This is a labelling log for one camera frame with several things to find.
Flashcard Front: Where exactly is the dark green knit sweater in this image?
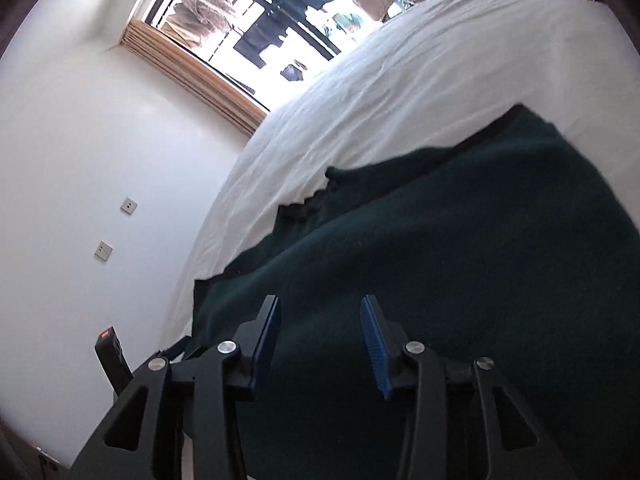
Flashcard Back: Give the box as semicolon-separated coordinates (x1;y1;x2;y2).
192;106;639;479

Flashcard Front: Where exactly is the black device orange light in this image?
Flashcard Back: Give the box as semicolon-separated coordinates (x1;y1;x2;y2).
94;326;134;396

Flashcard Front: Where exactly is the left beige curtain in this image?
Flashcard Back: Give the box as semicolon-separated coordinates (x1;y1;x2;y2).
120;20;267;138

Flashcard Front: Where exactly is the white bed sheet mattress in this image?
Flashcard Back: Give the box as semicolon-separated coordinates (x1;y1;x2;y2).
160;0;639;344

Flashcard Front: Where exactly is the brown hanging garment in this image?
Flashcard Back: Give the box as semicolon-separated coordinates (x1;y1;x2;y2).
160;0;235;49

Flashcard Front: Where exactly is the dark hanging laundry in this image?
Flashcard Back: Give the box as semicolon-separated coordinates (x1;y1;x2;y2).
233;0;340;68

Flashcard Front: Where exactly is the white wall socket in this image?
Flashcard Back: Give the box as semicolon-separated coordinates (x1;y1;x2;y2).
94;240;113;262

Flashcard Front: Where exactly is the black balcony door frame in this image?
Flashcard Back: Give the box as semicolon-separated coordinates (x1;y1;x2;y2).
145;0;362;110

